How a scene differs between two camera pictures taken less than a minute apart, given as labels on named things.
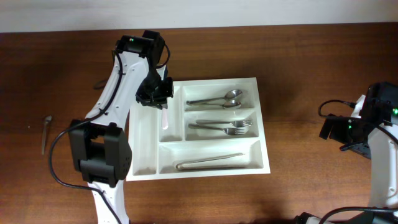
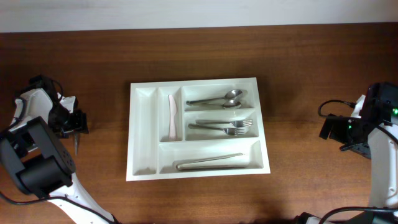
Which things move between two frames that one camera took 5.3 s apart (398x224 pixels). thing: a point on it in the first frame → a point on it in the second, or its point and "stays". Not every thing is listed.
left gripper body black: [152, 88] → [60, 119]
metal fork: [229, 130] stays
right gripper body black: [346, 131] stays
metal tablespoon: [231, 94] stays
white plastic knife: [165, 118] → [173, 109]
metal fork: [244, 122] stays
